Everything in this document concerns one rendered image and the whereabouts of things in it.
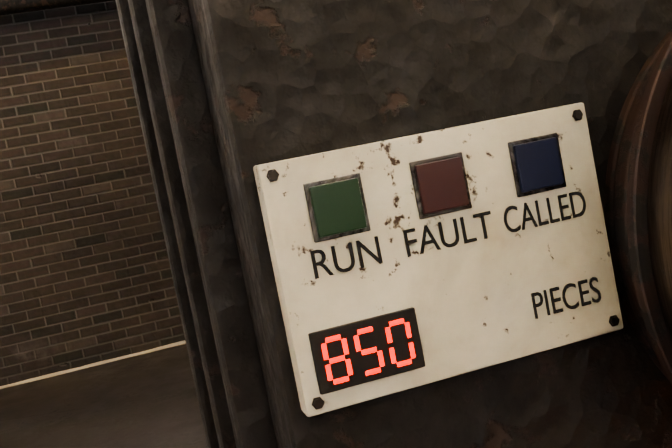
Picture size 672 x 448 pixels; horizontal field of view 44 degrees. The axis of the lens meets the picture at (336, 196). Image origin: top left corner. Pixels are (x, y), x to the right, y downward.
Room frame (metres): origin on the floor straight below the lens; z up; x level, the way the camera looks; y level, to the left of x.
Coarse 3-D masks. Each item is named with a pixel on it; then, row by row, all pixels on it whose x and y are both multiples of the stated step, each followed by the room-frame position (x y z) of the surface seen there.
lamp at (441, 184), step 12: (420, 168) 0.59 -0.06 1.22; (432, 168) 0.60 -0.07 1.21; (444, 168) 0.60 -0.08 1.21; (456, 168) 0.60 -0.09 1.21; (420, 180) 0.59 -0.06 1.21; (432, 180) 0.60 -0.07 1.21; (444, 180) 0.60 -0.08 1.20; (456, 180) 0.60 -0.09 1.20; (420, 192) 0.59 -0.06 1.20; (432, 192) 0.59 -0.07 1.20; (444, 192) 0.60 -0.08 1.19; (456, 192) 0.60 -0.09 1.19; (432, 204) 0.59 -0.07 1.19; (444, 204) 0.60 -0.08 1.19; (456, 204) 0.60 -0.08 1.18
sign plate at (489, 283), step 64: (448, 128) 0.61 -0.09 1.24; (512, 128) 0.62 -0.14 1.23; (576, 128) 0.63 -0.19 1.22; (384, 192) 0.59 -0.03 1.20; (512, 192) 0.62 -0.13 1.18; (576, 192) 0.63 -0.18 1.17; (320, 256) 0.58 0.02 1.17; (384, 256) 0.59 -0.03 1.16; (448, 256) 0.60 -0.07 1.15; (512, 256) 0.61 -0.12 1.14; (576, 256) 0.63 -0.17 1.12; (320, 320) 0.57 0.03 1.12; (384, 320) 0.58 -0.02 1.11; (448, 320) 0.60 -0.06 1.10; (512, 320) 0.61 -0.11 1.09; (576, 320) 0.63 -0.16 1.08; (320, 384) 0.57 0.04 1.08; (384, 384) 0.58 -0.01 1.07
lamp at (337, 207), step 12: (348, 180) 0.58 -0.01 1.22; (312, 192) 0.57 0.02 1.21; (324, 192) 0.57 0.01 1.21; (336, 192) 0.58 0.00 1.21; (348, 192) 0.58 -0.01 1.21; (360, 192) 0.58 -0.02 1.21; (312, 204) 0.57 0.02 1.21; (324, 204) 0.57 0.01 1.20; (336, 204) 0.58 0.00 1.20; (348, 204) 0.58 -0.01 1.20; (360, 204) 0.58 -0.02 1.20; (324, 216) 0.57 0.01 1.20; (336, 216) 0.58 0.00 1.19; (348, 216) 0.58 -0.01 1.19; (360, 216) 0.58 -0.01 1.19; (324, 228) 0.57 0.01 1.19; (336, 228) 0.57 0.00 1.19; (348, 228) 0.58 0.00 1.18; (360, 228) 0.58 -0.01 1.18
